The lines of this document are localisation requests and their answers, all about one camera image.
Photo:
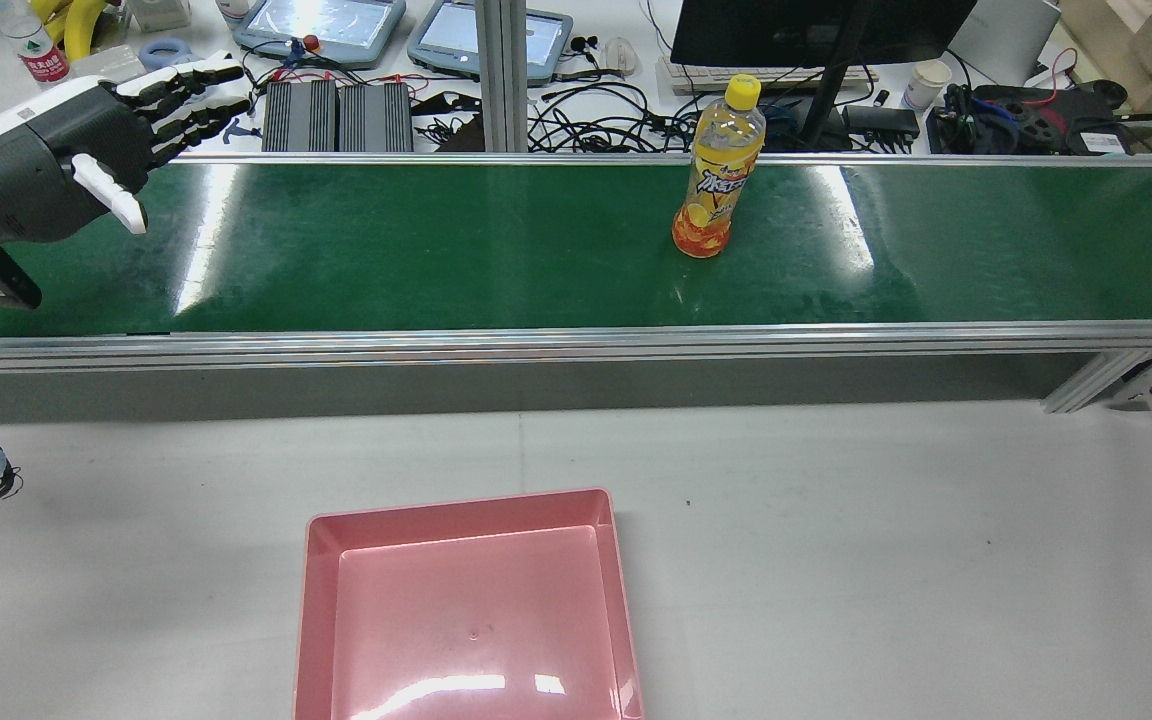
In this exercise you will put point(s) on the white plastic container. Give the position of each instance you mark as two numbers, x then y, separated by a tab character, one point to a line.
161	12

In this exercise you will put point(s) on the white paper cup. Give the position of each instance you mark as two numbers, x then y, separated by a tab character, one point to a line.
926	85

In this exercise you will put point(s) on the green belt conveyor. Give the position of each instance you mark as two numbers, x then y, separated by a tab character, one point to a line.
436	240

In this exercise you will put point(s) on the black earphones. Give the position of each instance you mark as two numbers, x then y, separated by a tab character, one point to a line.
591	42

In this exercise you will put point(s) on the blue tape roll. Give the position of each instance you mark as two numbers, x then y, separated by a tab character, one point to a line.
146	52

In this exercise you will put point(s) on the blue plastic clip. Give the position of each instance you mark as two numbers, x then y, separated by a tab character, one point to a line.
234	130

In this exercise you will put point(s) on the black ribbed power box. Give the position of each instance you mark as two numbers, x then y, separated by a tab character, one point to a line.
299	118
376	118

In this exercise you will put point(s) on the grey blue teach pendant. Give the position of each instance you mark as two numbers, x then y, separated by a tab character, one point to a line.
321	25
486	35

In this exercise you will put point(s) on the water bottle red label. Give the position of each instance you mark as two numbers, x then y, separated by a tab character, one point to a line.
36	50

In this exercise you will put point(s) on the black docking hub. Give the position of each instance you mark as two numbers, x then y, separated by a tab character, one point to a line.
881	120

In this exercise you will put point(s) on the white computer mouse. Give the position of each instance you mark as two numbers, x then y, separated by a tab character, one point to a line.
621	57

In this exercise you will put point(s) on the pink plastic basket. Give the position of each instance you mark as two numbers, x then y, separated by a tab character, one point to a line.
476	620

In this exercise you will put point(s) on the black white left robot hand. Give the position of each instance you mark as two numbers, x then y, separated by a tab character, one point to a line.
36	175

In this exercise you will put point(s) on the white keyboard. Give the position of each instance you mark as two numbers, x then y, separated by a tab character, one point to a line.
686	78

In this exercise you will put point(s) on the black flat bracket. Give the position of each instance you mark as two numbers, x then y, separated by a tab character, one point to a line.
446	102

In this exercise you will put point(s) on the black desktop monitor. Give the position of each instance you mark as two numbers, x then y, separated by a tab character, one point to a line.
816	30

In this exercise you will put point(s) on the aluminium profile post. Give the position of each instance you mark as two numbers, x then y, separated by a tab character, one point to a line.
501	90

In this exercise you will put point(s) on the orange juice bottle yellow cap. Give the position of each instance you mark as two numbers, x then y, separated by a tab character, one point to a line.
716	190

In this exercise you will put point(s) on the silver laptop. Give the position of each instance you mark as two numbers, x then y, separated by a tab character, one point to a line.
1011	35

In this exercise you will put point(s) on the small white jar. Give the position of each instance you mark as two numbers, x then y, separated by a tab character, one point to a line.
234	10

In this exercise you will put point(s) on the black box green connector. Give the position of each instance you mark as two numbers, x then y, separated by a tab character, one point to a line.
956	130

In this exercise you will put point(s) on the yellow bananas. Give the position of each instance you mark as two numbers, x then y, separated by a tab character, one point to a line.
84	25

